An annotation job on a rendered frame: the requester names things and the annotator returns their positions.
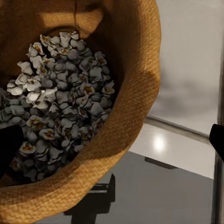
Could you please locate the popcorn bag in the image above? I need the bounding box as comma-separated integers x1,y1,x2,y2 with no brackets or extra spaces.
0,0,162,224

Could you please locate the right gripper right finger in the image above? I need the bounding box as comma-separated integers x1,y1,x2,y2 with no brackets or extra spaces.
209,124,224,162

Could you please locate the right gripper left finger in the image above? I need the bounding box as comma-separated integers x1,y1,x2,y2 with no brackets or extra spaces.
0,125,25,180

